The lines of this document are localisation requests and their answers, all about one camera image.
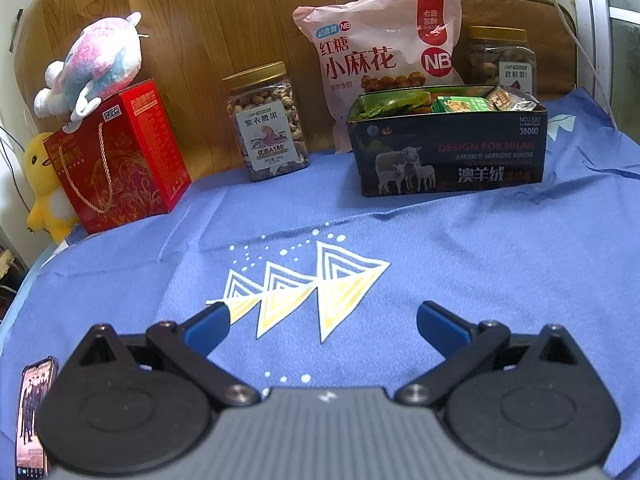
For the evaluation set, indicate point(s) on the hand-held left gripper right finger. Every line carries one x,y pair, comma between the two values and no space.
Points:
440,327

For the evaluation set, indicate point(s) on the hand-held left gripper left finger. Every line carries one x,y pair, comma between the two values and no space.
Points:
207,327

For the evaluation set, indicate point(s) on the dark tin box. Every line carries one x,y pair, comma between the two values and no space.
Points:
450,160

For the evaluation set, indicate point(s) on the bright green snack packet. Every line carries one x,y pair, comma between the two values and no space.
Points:
390,105

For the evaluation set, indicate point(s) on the brown patterned snack packet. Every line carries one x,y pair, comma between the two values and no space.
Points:
502,97

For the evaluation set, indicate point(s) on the blue printed cloth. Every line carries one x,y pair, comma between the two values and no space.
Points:
450,260

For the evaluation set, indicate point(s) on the red gift box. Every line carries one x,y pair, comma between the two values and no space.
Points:
135,170

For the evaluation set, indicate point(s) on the smartphone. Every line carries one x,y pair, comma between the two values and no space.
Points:
32,410

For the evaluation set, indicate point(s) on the yellow duck plush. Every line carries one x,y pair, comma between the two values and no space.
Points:
47,185

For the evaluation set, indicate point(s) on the cashew jar with gold lid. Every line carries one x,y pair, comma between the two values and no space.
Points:
265,110

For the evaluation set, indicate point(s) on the pecan jar with gold lid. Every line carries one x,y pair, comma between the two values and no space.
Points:
500,60

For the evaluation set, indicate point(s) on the pink snack bag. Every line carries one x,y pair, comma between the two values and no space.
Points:
360,60

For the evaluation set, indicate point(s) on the pastel plush toy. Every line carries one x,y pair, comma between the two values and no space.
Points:
100,60

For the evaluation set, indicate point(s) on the brown padded board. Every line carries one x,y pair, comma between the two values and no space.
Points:
550,50

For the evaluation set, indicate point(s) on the white framed glass door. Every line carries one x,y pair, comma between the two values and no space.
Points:
620,35

